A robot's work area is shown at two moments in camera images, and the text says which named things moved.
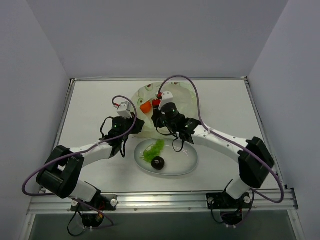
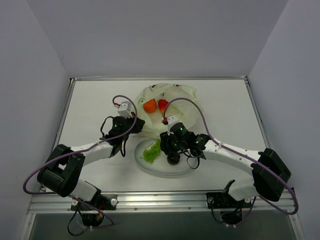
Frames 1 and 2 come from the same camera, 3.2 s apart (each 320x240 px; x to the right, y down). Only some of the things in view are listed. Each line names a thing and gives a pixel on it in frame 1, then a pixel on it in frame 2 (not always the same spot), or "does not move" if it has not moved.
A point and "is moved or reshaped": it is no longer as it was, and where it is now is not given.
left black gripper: (138, 124) does not move
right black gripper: (156, 118) to (172, 158)
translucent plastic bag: (184, 99) does not move
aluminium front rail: (39, 203) does not move
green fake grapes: (154, 151) does not move
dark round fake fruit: (157, 162) to (173, 159)
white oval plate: (175, 163) does not move
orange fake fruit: (145, 107) is moved or reshaped
